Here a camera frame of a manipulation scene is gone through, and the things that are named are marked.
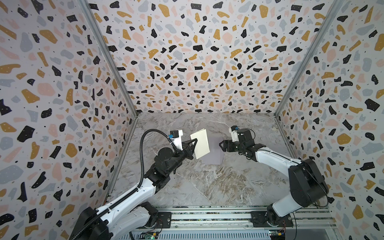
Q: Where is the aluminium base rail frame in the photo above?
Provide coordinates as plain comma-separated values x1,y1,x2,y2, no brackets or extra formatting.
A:
117,206,342,240

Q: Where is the left aluminium corner post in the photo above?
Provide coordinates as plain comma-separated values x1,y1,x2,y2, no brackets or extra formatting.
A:
78,0,138,119

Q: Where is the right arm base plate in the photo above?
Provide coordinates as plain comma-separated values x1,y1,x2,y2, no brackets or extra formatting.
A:
250,211,294,228

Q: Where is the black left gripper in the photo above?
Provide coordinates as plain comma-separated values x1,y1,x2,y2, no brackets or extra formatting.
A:
164,138,197,176

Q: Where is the aluminium corner post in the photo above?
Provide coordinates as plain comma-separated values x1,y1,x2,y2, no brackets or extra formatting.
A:
78,0,138,119
274,0,346,116

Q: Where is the lavender envelope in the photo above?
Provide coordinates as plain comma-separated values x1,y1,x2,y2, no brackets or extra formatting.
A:
200,135,224,165

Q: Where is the right aluminium corner post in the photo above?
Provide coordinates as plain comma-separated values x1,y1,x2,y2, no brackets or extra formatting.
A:
274,0,346,116

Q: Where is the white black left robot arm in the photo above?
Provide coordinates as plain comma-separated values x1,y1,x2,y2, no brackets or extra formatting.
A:
70,139,198,240

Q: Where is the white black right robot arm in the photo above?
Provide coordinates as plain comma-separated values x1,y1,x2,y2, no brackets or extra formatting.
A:
219,126,329,227

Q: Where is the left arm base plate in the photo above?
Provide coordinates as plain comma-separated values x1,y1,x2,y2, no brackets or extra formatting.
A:
144,212,172,229

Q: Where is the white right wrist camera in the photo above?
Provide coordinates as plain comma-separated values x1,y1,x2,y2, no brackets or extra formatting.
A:
229,126,239,142

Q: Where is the black corrugated cable conduit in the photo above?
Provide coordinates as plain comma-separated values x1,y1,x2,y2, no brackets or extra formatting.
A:
70,128,176,240

